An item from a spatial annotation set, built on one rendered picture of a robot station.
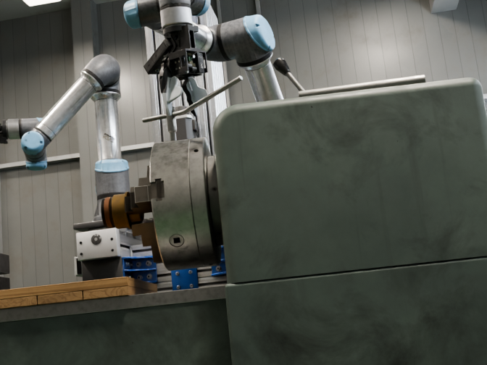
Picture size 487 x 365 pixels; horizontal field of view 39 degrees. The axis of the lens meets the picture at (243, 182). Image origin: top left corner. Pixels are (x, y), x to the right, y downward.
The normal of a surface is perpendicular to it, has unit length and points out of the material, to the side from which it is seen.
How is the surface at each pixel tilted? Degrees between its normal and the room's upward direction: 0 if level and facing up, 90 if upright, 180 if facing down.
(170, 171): 70
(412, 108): 90
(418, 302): 90
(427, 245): 90
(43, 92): 90
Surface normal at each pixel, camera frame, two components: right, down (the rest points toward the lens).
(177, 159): -0.11, -0.66
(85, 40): -0.16, -0.18
